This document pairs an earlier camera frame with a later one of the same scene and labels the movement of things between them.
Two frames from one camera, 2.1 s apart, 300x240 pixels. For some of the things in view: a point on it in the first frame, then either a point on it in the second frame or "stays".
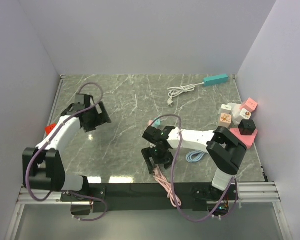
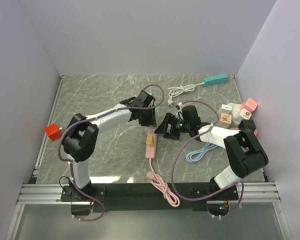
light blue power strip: x=194 y=156 stays
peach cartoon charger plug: x=225 y=120 stays
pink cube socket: x=250 y=105 stays
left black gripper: x=102 y=118 to x=151 y=121
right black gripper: x=167 y=160 to x=171 y=119
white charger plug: x=225 y=109 stays
